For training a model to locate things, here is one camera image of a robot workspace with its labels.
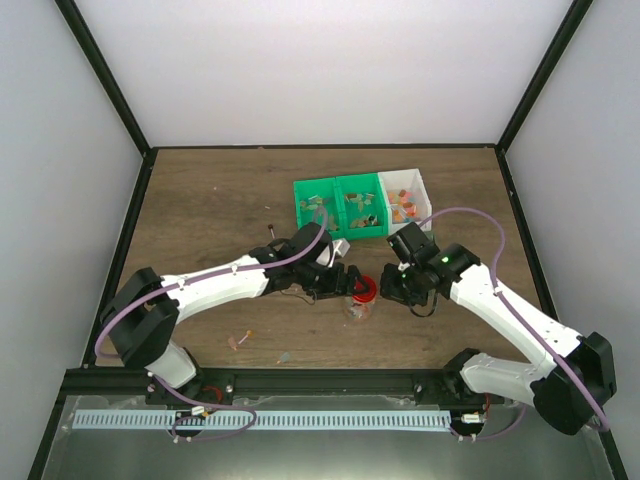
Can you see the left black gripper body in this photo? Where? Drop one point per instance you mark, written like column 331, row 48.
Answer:
column 320, row 284

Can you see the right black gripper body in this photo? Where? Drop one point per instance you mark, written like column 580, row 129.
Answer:
column 406, row 288

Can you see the red jar lid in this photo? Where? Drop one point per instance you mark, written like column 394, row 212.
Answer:
column 365, row 290

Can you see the clear plastic jar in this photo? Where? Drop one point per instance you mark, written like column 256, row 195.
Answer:
column 357, row 310

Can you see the green double candy bin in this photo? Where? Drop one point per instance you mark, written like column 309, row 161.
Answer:
column 355, row 205

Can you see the white candy bin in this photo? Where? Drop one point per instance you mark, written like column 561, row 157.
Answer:
column 406, row 199

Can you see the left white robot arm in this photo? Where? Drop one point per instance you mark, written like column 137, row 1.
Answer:
column 140, row 320

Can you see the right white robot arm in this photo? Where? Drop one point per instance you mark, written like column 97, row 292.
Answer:
column 566, row 377

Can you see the light blue slotted strip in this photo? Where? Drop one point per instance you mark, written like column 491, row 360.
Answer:
column 421, row 420

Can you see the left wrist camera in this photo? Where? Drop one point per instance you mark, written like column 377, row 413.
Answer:
column 338, row 248

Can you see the spilled candy near rail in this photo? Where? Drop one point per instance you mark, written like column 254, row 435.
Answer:
column 284, row 358

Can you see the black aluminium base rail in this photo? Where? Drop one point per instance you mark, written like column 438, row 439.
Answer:
column 227, row 385

